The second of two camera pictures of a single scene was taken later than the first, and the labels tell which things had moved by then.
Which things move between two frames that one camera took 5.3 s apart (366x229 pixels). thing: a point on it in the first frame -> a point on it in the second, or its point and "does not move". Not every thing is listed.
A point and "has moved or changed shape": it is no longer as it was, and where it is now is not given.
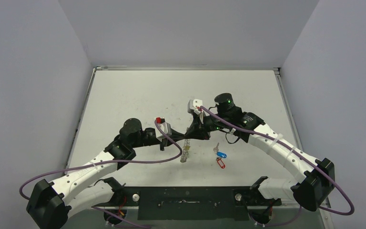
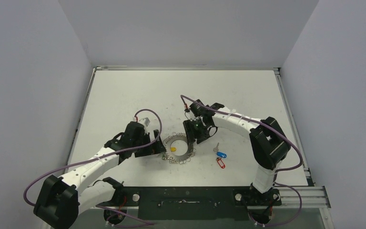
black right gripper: [200, 127] does not move
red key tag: [222, 167] does not move
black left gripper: [176, 136] -> [156, 148]
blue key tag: [221, 154] does not move
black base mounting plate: [192, 203] does not move
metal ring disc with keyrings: [186, 150] has moved or changed shape
